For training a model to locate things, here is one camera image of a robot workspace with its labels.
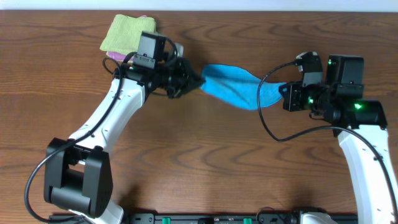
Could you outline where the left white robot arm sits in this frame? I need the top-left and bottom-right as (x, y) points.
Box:
(44, 32), (205, 223)

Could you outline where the blue cloth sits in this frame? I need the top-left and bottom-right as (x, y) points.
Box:
(200, 64), (284, 110)

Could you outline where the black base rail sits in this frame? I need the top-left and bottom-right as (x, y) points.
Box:
(121, 213), (299, 224)

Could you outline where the pink folded cloth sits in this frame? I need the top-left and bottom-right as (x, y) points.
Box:
(106, 15), (149, 62)

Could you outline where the left black cable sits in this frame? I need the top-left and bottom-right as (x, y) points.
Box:
(24, 37), (180, 223)

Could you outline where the black cable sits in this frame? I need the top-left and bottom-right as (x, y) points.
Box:
(256, 60), (398, 224)
(24, 37), (180, 223)

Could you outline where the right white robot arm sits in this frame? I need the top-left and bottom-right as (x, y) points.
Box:
(279, 52), (397, 223)

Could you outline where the right black cable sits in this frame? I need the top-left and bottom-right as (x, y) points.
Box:
(256, 60), (398, 224)

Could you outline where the green folded cloth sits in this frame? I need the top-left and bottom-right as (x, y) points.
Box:
(99, 14), (157, 57)

